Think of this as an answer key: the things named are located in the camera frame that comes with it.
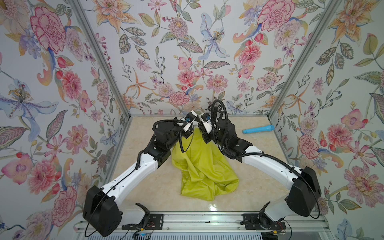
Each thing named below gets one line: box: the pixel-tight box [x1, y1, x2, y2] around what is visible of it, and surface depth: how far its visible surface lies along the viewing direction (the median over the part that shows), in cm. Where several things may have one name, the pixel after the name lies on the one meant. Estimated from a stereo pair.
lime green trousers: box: [171, 127, 240, 201], surface depth 83 cm
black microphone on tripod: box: [208, 104, 224, 120], surface depth 103 cm
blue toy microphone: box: [242, 125, 275, 134], surface depth 113 cm
